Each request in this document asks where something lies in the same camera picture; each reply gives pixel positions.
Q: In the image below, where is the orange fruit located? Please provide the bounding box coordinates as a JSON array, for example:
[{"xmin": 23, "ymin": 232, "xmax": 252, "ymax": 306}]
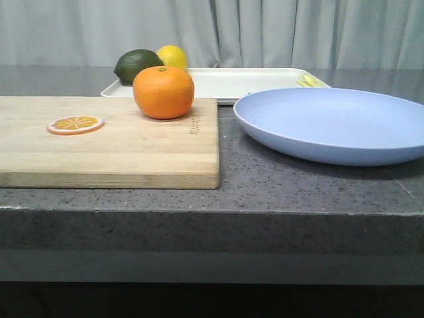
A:
[{"xmin": 132, "ymin": 66, "xmax": 195, "ymax": 119}]

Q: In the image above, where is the light blue plate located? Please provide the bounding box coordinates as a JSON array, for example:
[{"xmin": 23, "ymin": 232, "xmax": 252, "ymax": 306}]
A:
[{"xmin": 233, "ymin": 88, "xmax": 423, "ymax": 166}]

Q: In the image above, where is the cream white tray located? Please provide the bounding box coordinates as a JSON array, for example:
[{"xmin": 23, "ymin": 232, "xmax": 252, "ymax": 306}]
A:
[{"xmin": 100, "ymin": 68, "xmax": 332, "ymax": 106}]

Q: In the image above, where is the yellow paper on tray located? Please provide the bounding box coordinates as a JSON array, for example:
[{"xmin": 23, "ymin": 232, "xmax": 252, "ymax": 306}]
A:
[{"xmin": 296, "ymin": 74, "xmax": 328, "ymax": 87}]

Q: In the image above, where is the wooden cutting board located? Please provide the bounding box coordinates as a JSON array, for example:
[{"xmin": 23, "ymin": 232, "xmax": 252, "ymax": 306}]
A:
[{"xmin": 1, "ymin": 96, "xmax": 219, "ymax": 189}]

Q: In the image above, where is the yellow lemon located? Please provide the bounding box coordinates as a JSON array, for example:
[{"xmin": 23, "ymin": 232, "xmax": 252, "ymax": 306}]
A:
[{"xmin": 157, "ymin": 45, "xmax": 187, "ymax": 70}]

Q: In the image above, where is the green lime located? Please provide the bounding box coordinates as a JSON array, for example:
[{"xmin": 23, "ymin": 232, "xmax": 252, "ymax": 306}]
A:
[{"xmin": 114, "ymin": 49, "xmax": 164, "ymax": 86}]

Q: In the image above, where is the grey curtain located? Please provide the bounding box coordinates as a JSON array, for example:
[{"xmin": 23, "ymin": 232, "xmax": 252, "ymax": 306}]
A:
[{"xmin": 1, "ymin": 1, "xmax": 423, "ymax": 70}]

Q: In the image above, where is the orange slice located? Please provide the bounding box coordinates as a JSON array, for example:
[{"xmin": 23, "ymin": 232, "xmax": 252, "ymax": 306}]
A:
[{"xmin": 46, "ymin": 115, "xmax": 105, "ymax": 135}]

